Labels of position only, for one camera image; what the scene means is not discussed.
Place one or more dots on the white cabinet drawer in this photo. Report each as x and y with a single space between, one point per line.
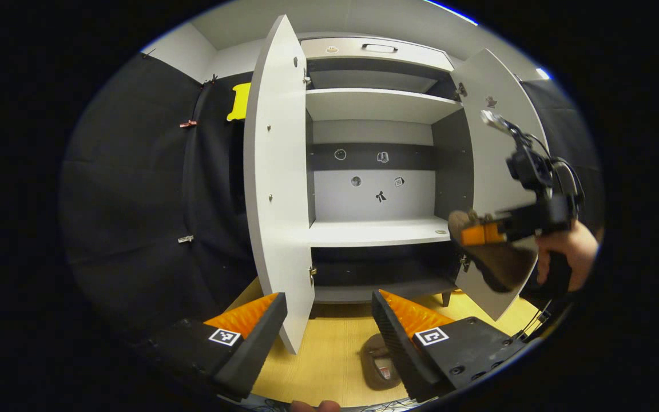
421 56

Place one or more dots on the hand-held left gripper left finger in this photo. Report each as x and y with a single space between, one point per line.
249 355

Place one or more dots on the white cabinet door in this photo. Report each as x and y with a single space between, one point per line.
278 189
492 166

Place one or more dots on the metal door hinge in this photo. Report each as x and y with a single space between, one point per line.
312 274
465 263
460 91
306 77

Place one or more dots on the long ceiling light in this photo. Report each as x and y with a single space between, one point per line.
449 10

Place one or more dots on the red clip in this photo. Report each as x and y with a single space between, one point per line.
188 123

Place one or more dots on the brown shoe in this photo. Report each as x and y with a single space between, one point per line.
504 266
376 357

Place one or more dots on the small ceiling light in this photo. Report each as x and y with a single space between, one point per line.
543 74

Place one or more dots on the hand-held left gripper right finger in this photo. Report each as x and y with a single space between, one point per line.
401 349

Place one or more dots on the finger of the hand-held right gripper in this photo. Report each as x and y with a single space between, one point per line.
515 224

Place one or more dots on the white cabinet shelf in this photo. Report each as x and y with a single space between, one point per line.
378 105
375 232

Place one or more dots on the dark cabinet leg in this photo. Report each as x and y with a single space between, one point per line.
445 298

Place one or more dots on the white shoe cabinet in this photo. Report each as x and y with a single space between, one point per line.
372 200

